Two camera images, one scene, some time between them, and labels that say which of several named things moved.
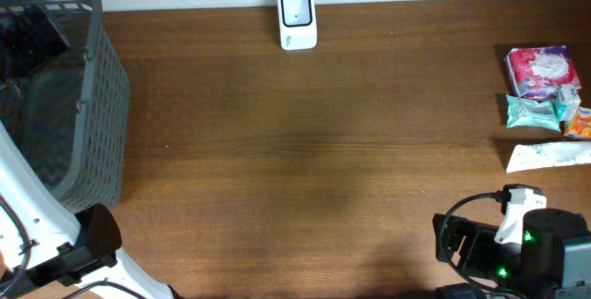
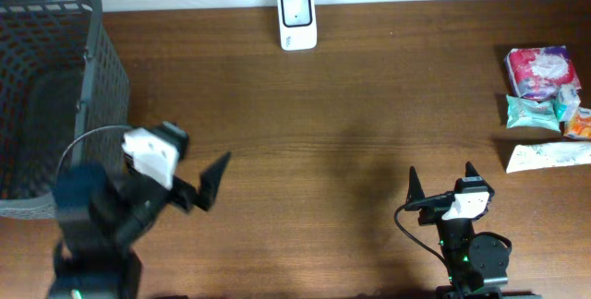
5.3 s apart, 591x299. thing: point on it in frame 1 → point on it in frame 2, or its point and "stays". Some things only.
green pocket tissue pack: (568, 101) stays
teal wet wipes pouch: (526, 112) stays
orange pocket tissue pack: (579, 125) stays
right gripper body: (485, 254) → (433, 209)
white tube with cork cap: (549, 154) stays
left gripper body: (20, 51) → (176, 190)
